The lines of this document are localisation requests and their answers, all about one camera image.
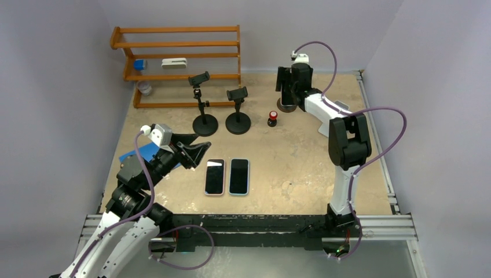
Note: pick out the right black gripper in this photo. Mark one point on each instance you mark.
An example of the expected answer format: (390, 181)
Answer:
(281, 77)

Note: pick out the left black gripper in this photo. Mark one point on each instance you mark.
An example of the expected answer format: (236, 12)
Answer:
(180, 142)

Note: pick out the black tall phone stand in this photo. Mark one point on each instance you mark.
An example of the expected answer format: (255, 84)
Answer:
(205, 124)

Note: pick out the white case phone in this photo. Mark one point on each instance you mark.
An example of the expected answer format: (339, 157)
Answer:
(285, 100)

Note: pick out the pink case phone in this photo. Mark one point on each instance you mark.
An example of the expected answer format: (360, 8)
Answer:
(215, 177)

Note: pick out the black round-base phone stand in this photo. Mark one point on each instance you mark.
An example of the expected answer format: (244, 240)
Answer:
(238, 122)

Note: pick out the blue case phone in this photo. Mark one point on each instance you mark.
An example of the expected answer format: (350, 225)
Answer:
(239, 182)

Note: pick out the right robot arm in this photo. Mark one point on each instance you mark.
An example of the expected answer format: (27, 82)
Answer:
(349, 143)

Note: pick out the dark round phone stand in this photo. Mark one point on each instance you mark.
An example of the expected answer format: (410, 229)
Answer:
(285, 109)

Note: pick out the white folding phone stand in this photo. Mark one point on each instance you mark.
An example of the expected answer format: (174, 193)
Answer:
(328, 112)

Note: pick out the blue flat sheet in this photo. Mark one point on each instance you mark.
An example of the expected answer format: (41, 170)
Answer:
(147, 151)

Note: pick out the red capped small bottle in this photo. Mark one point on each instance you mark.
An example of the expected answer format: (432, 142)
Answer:
(272, 119)

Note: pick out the white clip object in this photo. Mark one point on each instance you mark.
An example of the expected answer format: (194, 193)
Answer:
(174, 63)

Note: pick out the blue white small object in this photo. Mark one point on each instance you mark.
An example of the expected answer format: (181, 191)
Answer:
(140, 64)

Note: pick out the wooden shelf rack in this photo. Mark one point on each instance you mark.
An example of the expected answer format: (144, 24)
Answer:
(215, 49)

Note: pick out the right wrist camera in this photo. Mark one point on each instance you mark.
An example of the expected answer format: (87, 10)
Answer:
(301, 58)

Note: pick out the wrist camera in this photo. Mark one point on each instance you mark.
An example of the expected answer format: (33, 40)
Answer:
(159, 134)
(301, 58)

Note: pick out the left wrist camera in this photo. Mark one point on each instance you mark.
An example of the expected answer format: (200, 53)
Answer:
(159, 134)

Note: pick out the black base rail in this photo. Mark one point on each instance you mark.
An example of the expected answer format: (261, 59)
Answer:
(309, 232)

